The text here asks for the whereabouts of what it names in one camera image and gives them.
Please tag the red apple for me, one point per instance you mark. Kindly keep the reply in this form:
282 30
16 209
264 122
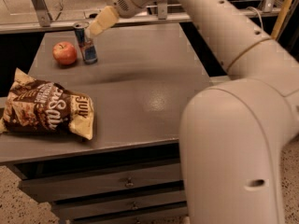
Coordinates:
64 53

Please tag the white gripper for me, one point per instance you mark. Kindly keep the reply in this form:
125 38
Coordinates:
130 0

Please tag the top drawer front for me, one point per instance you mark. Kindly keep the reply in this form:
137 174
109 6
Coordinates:
65 187

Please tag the blue silver redbull can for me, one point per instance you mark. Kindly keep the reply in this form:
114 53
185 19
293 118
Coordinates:
85 44

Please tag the brown chips bag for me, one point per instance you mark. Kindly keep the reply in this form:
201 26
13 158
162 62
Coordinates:
40 106

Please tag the grey drawer cabinet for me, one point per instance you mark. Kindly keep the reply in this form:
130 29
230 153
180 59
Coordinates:
144 78

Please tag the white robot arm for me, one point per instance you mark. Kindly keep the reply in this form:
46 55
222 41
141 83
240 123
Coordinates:
231 135

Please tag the drawer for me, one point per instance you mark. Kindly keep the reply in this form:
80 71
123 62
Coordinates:
97 208
139 216
65 187

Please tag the middle drawer front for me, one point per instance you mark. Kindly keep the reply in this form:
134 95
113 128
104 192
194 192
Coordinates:
97 208

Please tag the metal railing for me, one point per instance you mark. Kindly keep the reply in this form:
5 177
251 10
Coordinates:
32 16

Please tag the bottom drawer front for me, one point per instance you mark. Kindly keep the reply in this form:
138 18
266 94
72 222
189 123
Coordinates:
139 216

